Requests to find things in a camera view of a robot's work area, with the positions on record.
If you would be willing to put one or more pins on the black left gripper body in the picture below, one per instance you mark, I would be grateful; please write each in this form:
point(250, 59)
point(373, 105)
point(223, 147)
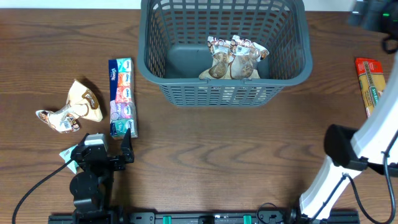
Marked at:
point(116, 164)

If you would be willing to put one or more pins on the Kleenex tissue multipack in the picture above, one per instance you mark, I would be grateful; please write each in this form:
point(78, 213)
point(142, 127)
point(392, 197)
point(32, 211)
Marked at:
point(122, 103)

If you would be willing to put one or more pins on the dried mushroom bag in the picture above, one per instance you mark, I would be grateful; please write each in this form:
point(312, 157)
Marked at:
point(220, 50)
point(81, 103)
point(246, 56)

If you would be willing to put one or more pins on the San Remo spaghetti packet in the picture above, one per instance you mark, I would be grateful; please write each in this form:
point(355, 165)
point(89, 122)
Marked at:
point(371, 81)

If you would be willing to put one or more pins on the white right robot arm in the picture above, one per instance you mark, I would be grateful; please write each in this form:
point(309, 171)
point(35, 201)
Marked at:
point(350, 151)

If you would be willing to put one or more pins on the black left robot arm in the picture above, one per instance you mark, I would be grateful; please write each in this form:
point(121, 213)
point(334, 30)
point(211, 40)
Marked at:
point(92, 187)

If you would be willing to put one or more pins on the small teal white packet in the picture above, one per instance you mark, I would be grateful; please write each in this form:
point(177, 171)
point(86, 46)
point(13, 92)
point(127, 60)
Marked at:
point(66, 155)

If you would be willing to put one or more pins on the crumpled dried mushroom bag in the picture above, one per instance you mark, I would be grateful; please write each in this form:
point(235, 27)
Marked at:
point(81, 103)

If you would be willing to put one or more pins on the grey plastic basket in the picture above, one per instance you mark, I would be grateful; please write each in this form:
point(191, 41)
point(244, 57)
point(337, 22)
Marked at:
point(173, 49)

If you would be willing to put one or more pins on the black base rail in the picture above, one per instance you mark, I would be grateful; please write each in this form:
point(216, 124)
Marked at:
point(264, 216)

